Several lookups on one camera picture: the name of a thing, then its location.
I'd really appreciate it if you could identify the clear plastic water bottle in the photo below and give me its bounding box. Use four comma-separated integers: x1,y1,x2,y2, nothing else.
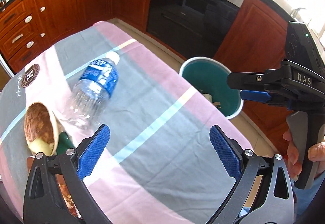
61,52,120,133

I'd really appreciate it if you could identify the dark green wrapper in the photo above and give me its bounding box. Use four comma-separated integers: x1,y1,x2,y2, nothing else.
57,132,77,154

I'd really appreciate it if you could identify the black built-in oven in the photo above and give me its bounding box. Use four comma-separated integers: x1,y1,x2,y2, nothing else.
146,0,247,59

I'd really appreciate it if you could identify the pink grey plaid tablecloth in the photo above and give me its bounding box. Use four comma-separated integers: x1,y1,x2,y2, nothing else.
0,21,254,224

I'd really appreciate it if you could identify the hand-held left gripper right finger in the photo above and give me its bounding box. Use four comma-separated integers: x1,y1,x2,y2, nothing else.
209,124,296,224

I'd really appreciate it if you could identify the brown cardboard box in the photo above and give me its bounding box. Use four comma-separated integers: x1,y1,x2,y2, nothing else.
27,157,77,217

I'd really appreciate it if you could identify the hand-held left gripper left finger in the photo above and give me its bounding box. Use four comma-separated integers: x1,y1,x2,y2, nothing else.
23,124,112,224

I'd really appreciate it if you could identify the person's right hand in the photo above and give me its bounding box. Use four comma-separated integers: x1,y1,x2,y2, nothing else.
283,129,325,182

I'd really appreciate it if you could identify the wooden drawer unit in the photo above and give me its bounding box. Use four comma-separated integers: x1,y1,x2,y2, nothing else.
0,0,51,72

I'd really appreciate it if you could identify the cream paper cup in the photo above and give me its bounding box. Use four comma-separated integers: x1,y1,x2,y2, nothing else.
24,102,61,157

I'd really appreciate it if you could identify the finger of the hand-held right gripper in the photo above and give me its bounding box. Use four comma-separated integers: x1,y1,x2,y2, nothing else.
227,69,274,91
240,89,271,105

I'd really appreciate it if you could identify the light blue garment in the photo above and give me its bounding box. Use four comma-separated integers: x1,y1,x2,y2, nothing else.
295,180,325,217

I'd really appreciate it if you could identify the teal plastic bin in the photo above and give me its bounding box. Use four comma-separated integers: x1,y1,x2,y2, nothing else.
179,56,244,120

